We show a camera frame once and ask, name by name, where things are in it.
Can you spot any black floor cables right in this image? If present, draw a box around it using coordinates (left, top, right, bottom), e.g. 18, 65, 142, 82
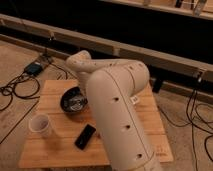
157, 71, 213, 168

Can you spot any wooden table board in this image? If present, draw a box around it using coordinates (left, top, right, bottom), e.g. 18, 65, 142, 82
19, 80, 173, 169

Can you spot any black power adapter box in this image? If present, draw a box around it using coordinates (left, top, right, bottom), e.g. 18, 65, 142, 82
24, 62, 43, 76

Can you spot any white plastic bottle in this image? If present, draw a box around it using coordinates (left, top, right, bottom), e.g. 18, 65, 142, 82
132, 96, 139, 104

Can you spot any black remote control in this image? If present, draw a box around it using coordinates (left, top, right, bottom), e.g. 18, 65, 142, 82
75, 124, 96, 150

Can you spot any dark ceramic bowl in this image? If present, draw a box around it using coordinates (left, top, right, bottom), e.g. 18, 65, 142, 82
60, 87, 88, 113

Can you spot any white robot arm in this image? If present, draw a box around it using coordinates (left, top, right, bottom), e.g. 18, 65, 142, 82
66, 50, 163, 171

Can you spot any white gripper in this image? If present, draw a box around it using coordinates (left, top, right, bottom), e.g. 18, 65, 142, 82
78, 72, 90, 95

